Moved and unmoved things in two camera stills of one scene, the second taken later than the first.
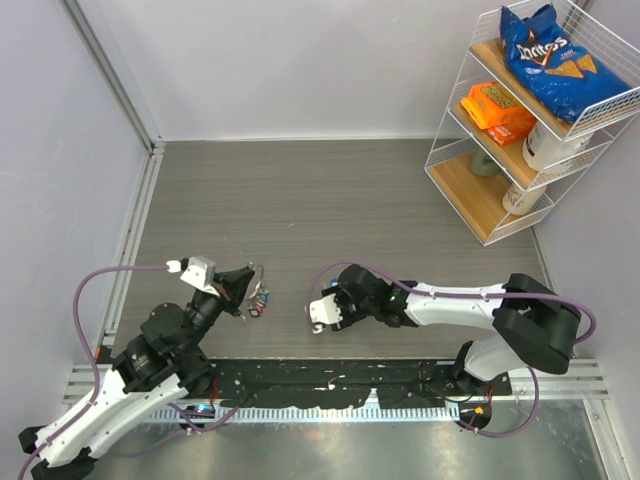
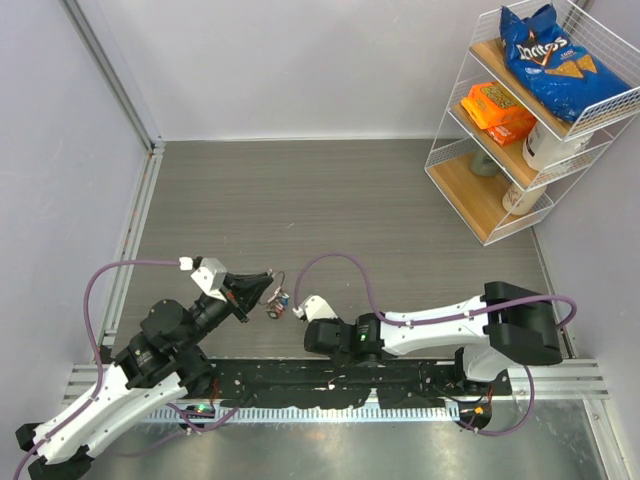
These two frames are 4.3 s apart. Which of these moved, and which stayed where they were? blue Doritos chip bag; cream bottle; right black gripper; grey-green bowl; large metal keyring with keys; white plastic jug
Moved: large metal keyring with keys; right black gripper
Stayed: white plastic jug; cream bottle; blue Doritos chip bag; grey-green bowl
